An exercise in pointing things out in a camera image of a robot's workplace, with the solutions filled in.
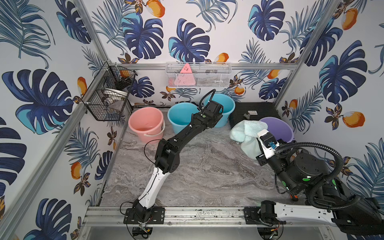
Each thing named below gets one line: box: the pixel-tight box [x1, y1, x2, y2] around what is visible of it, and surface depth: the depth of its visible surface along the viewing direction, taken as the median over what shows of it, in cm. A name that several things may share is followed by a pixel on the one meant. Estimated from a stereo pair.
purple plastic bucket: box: [259, 116, 294, 143], surface depth 92 cm
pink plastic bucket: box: [128, 107, 166, 143], surface depth 97 cm
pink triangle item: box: [174, 63, 196, 86], surface depth 92 cm
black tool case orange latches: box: [229, 102, 281, 129], surface depth 112 cm
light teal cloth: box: [229, 120, 268, 160], surface depth 56 cm
